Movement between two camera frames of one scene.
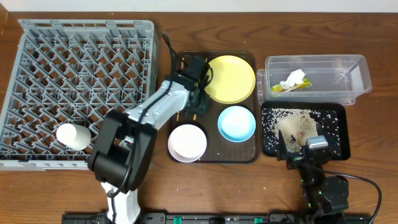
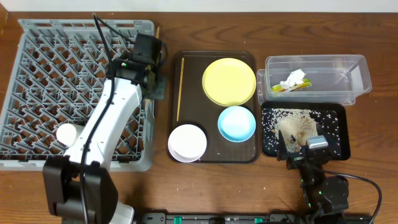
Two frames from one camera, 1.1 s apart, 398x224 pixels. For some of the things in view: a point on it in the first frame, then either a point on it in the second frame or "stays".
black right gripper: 294,161 stays
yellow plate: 231,79 stays
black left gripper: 199,101 to 156,86
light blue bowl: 236,124 stays
